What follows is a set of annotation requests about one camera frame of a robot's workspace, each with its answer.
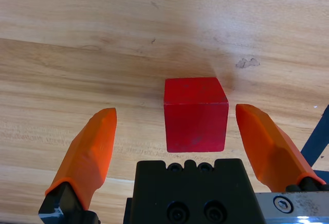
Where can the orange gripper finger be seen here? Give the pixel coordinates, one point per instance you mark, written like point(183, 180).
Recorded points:
point(270, 147)
point(90, 152)

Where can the red wooden cube block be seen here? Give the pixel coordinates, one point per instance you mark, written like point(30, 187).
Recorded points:
point(195, 121)

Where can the black tape square outline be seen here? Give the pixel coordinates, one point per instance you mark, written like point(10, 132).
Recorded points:
point(317, 139)

